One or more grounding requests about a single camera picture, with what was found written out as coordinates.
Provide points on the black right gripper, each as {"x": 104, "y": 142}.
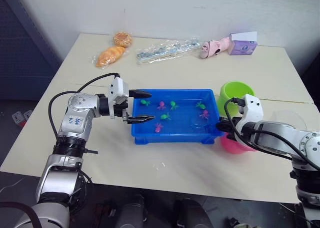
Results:
{"x": 231, "y": 129}

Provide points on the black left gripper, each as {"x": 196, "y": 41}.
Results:
{"x": 120, "y": 110}

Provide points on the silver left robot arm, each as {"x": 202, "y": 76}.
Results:
{"x": 75, "y": 118}

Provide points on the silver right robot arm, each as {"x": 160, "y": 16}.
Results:
{"x": 275, "y": 135}

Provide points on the green toy fish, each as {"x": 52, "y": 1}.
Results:
{"x": 173, "y": 105}
{"x": 144, "y": 102}
{"x": 200, "y": 104}
{"x": 165, "y": 116}

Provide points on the pink toy fish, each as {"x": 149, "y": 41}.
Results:
{"x": 162, "y": 105}
{"x": 158, "y": 127}
{"x": 204, "y": 114}

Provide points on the green plastic bucket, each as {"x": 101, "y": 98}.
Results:
{"x": 226, "y": 100}

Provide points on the pink plastic bucket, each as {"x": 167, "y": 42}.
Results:
{"x": 233, "y": 147}

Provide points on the blue plastic tub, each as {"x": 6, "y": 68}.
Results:
{"x": 175, "y": 135}

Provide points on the clear plastic cup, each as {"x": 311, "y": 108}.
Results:
{"x": 291, "y": 117}

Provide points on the long bread in bag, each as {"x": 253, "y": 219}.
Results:
{"x": 110, "y": 55}

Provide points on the clear bag with metal tools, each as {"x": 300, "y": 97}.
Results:
{"x": 165, "y": 51}

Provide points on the round bread in bag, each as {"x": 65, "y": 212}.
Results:
{"x": 122, "y": 39}

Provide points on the purple tissue box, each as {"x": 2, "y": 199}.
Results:
{"x": 242, "y": 47}

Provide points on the white power strip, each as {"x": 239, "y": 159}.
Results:
{"x": 21, "y": 117}

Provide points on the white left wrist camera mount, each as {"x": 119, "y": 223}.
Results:
{"x": 118, "y": 87}

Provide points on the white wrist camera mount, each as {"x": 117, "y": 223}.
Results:
{"x": 251, "y": 110}
{"x": 118, "y": 87}

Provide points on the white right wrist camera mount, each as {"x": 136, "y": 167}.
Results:
{"x": 251, "y": 110}

